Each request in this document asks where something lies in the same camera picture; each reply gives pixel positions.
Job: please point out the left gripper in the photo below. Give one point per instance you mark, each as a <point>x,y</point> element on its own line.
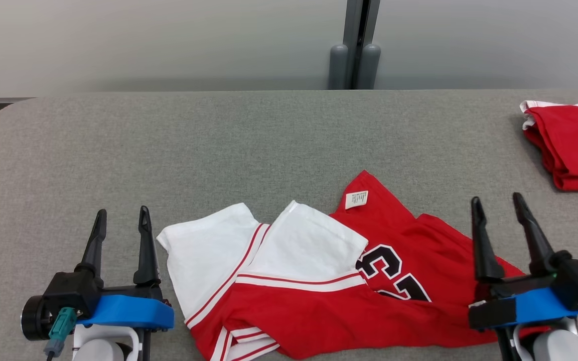
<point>133,292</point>

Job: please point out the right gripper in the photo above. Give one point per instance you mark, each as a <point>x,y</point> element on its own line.
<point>515,287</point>

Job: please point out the red shorts with white stripe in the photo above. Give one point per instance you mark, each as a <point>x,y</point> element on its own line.
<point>575,145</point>

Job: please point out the red white basketball jersey shirt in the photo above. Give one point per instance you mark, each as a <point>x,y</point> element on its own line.
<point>294,311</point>

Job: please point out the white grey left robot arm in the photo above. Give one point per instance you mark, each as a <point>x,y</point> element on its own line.
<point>101,352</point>

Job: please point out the grey fabric padded work surface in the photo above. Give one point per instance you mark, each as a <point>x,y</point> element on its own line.
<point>269,150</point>

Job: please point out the blue right camera bracket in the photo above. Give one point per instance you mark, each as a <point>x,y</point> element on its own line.
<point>540,306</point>

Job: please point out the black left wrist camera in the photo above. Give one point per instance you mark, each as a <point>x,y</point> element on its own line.
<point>65,296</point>

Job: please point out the grey wall panel post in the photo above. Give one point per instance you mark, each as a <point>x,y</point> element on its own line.
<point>354,45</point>

